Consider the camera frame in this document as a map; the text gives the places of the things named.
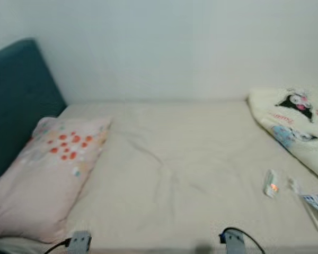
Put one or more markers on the pink pillow with coloured spots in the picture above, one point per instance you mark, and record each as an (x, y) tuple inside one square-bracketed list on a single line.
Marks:
[(42, 182)]

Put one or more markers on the white plastic wrapper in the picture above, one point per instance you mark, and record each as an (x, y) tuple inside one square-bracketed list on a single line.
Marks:
[(294, 185)]

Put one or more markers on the cream cartoon print quilt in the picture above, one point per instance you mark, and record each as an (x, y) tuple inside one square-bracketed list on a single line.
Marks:
[(307, 151)]

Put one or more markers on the teal fabric headboard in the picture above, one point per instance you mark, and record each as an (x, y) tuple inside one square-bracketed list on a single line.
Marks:
[(21, 100)]

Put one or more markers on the mattress with cream sheet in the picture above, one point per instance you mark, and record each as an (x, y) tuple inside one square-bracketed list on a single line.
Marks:
[(196, 151)]

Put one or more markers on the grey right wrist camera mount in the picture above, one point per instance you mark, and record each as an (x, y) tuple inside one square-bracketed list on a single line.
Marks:
[(235, 243)]

